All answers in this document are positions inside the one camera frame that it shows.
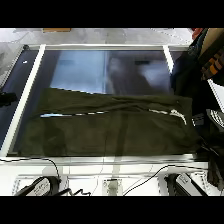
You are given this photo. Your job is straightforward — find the brown garment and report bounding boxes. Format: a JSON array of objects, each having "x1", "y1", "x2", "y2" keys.
[{"x1": 198, "y1": 27, "x2": 224, "y2": 73}]

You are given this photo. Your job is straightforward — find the red garment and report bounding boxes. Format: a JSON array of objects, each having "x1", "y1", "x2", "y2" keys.
[{"x1": 191, "y1": 27, "x2": 205, "y2": 40}]

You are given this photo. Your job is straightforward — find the dark green pants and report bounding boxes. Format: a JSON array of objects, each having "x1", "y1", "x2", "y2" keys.
[{"x1": 19, "y1": 86, "x2": 202, "y2": 157}]

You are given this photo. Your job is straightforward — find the orange striped garment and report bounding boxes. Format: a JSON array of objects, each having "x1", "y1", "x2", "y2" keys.
[{"x1": 200, "y1": 49, "x2": 224, "y2": 82}]

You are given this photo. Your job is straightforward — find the black garment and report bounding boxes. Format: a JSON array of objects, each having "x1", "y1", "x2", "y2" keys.
[{"x1": 199, "y1": 128, "x2": 224, "y2": 192}]

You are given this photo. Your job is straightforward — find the silver frame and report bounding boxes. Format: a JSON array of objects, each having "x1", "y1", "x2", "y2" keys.
[{"x1": 0, "y1": 43, "x2": 224, "y2": 197}]

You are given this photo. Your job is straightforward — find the dark blue garment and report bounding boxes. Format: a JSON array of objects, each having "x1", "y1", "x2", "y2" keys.
[{"x1": 171, "y1": 33, "x2": 211, "y2": 101}]

